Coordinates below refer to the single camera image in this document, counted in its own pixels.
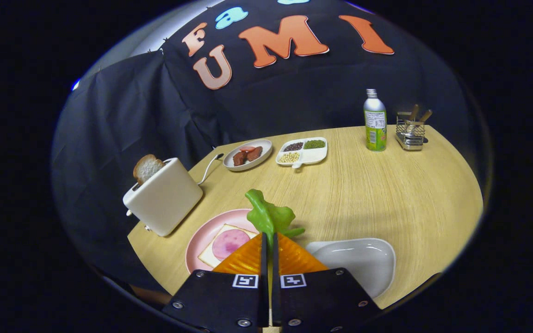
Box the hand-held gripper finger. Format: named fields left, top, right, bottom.
left=271, top=233, right=383, bottom=333
left=162, top=233, right=269, bottom=333

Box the green lettuce leaf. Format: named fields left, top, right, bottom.
left=245, top=189, right=305, bottom=250

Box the toasted bread slice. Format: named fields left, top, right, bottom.
left=133, top=154, right=165, bottom=186

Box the pink ham slice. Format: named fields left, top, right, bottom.
left=212, top=229, right=250, bottom=260

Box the white bread slice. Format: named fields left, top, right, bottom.
left=198, top=224, right=259, bottom=269

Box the pink plate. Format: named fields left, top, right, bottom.
left=186, top=209, right=262, bottom=274

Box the white empty curved plate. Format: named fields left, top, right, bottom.
left=306, top=238, right=397, bottom=299

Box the white round plate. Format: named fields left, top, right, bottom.
left=223, top=139, right=273, bottom=172

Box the white divided dish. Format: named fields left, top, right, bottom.
left=276, top=137, right=328, bottom=169

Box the white toaster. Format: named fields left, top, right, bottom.
left=123, top=158, right=204, bottom=237

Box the green and silver bottle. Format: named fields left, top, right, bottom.
left=364, top=89, right=387, bottom=152

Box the black backdrop cloth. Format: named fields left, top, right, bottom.
left=51, top=0, right=475, bottom=292

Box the white toaster cable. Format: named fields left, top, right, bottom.
left=197, top=153, right=224, bottom=185

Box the metal wire utensil holder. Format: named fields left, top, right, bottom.
left=395, top=111, right=428, bottom=151

